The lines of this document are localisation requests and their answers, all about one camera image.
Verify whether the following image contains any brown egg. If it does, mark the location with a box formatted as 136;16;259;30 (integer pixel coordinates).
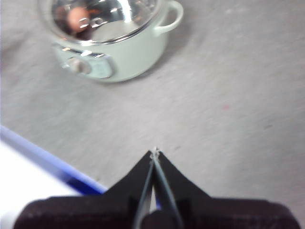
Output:
68;6;84;32

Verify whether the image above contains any round glass pot lid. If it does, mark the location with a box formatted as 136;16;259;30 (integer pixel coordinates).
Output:
39;0;163;45

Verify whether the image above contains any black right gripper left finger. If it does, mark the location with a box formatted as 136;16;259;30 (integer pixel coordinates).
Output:
11;149;155;229

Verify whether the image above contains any pale green electric cooking pot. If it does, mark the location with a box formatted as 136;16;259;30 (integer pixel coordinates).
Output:
38;0;184;83

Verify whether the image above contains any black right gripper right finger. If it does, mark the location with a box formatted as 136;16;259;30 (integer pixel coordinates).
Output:
154;150;301;229

